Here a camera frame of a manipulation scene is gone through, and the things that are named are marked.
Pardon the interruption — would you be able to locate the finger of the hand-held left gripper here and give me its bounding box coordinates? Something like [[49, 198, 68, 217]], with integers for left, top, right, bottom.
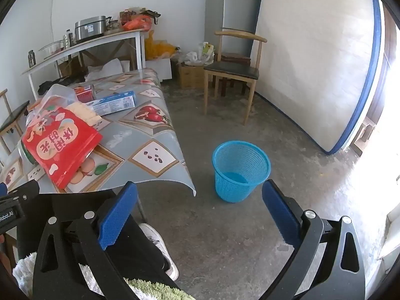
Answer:
[[0, 180, 41, 201]]

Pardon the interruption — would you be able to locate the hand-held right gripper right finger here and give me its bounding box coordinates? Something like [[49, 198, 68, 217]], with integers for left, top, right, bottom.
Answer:
[[261, 179, 366, 300]]

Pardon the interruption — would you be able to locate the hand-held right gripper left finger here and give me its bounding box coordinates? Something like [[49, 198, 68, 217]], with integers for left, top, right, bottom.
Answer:
[[32, 181, 149, 300]]

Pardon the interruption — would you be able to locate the green label bottle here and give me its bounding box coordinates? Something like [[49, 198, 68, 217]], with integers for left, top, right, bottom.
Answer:
[[19, 140, 37, 165]]

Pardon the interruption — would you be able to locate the blue plastic wastebasket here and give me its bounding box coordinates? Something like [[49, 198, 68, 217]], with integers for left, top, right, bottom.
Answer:
[[212, 140, 272, 203]]

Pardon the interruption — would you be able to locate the red snack bag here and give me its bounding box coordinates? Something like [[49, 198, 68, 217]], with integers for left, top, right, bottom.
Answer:
[[21, 106, 104, 190]]

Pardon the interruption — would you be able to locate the clear plastic bag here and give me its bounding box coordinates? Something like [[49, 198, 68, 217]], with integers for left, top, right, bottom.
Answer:
[[26, 84, 102, 129]]

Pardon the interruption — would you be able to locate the blue cardboard box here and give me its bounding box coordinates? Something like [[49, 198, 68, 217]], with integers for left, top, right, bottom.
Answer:
[[90, 90, 137, 116]]

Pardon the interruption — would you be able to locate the red drink can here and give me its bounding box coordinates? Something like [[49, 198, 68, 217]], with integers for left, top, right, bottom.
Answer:
[[74, 84, 96, 104]]

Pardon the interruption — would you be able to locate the person's black trouser leg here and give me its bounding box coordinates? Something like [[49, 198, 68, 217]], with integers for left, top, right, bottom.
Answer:
[[17, 190, 176, 292]]

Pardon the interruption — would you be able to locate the white towel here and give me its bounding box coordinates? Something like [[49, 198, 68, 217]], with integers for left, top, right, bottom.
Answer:
[[12, 251, 104, 300]]

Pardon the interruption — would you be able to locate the white shoe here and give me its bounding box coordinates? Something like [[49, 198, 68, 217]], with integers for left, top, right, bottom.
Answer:
[[139, 223, 180, 281]]

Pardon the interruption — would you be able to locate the green towel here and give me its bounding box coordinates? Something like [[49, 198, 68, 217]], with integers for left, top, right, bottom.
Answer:
[[123, 276, 195, 300]]

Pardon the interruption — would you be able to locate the fruit printed tablecloth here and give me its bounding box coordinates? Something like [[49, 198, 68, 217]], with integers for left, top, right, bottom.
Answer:
[[0, 68, 197, 198]]

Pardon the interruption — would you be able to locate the black cloth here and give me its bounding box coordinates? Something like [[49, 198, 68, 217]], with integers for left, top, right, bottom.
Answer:
[[37, 75, 87, 95]]

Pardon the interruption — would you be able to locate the glass bowl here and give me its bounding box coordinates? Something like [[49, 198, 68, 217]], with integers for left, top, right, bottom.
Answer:
[[38, 40, 65, 60]]

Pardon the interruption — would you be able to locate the white cloth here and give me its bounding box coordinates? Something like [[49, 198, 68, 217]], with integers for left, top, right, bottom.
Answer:
[[86, 58, 132, 82]]

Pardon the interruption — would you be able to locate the wooden chair black seat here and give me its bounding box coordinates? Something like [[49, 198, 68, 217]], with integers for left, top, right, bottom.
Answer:
[[204, 30, 268, 126]]

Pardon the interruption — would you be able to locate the white box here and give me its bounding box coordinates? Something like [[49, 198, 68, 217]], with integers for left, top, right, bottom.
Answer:
[[145, 58, 173, 82]]

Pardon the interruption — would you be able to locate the white mattress blue edge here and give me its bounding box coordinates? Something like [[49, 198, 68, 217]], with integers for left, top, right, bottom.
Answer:
[[254, 0, 384, 156]]

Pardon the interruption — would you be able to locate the brown cardboard box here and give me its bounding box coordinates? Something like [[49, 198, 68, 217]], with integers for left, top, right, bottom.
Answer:
[[178, 62, 207, 90]]

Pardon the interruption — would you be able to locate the steel bottle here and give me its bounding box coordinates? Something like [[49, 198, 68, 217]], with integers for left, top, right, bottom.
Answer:
[[62, 29, 76, 48]]

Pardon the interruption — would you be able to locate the dark brown stool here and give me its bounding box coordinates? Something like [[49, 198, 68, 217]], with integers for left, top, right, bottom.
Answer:
[[215, 52, 252, 98]]

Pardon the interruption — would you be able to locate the yellow bag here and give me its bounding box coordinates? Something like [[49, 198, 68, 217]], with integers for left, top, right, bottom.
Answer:
[[144, 31, 176, 61]]

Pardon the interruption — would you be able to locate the white side table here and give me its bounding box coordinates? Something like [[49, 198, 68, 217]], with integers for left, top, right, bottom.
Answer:
[[21, 29, 146, 101]]

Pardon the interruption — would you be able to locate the steel rice cooker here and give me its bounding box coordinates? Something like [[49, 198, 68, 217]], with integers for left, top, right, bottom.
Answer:
[[74, 15, 109, 42]]

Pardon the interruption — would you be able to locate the orange plastic bag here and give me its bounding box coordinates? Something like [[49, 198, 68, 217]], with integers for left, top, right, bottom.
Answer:
[[122, 15, 153, 33]]

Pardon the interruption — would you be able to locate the grey refrigerator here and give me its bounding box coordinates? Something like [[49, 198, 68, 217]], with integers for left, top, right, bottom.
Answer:
[[204, 0, 263, 58]]

